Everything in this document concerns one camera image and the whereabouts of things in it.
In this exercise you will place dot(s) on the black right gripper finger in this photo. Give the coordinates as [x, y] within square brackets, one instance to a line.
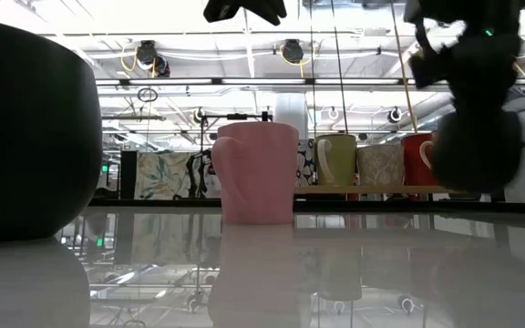
[476, 111]

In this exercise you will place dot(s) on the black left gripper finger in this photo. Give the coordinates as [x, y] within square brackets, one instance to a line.
[219, 10]
[269, 11]

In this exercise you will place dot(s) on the black mug red inside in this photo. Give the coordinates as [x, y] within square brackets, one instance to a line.
[476, 152]

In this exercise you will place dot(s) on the grey patterned mug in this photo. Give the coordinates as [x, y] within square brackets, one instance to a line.
[380, 165]

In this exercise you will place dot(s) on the white blue floral mug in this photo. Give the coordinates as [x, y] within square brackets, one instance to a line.
[307, 161]

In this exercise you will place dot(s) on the pink mug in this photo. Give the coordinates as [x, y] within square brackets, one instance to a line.
[255, 175]

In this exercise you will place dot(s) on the all-black mug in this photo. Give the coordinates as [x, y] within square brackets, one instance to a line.
[30, 136]

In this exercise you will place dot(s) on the black background robot arm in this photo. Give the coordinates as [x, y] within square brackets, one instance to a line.
[197, 175]

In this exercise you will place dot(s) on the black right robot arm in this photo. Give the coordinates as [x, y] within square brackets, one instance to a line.
[467, 9]

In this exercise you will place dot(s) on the black upright box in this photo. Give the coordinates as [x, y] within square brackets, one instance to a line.
[128, 175]

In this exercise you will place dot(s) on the black background camera stand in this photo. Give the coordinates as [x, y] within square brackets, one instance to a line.
[237, 116]

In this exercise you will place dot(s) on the black table edge rail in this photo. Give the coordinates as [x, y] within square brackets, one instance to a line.
[153, 203]

